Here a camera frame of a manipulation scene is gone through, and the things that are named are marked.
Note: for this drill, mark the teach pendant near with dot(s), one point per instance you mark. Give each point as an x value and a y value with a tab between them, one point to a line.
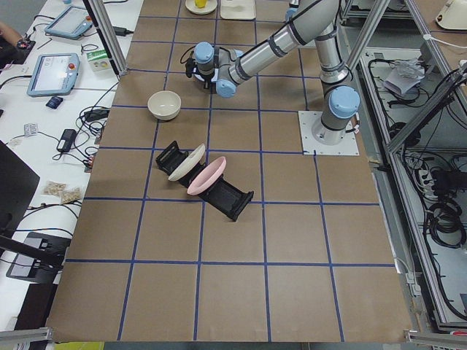
54	75

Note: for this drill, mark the black power adapter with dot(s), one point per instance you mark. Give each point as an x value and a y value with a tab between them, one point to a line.
67	140

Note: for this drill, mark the aluminium frame post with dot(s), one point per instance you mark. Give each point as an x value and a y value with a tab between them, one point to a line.
106	32

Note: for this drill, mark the green white box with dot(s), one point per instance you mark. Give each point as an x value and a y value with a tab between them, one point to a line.
98	60

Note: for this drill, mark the black dish rack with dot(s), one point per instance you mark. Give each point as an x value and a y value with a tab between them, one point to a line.
222	195

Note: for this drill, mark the teach pendant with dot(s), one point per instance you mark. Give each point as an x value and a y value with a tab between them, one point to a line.
72	23
54	75

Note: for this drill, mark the beige bowl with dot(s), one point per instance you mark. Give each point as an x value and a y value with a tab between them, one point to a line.
164	105

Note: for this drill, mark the round white plate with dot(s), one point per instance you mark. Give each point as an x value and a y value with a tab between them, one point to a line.
210	6

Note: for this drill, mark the white papers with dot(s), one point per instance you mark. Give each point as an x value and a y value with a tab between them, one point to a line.
405	74

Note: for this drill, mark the cream plate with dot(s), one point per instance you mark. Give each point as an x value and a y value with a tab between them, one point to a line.
188	163

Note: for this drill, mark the black monitor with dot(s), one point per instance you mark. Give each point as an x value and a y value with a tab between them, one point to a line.
18	185

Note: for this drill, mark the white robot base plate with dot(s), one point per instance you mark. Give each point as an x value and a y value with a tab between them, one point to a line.
330	146

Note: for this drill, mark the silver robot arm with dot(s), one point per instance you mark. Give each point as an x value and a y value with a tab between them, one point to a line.
310	21

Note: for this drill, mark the pink plate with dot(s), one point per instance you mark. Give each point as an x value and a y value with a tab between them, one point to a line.
207	177

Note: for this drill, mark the blue plate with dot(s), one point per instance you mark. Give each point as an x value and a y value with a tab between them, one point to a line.
213	79

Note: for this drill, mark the rectangular cream tray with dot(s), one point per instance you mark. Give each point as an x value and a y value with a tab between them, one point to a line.
237	9

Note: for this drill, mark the yellow fruit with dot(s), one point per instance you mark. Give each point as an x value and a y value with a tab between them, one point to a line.
200	3

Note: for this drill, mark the teach pendant far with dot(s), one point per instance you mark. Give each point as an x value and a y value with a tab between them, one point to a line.
72	23

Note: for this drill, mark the small dark blue box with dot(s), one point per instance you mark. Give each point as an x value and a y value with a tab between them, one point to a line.
54	102

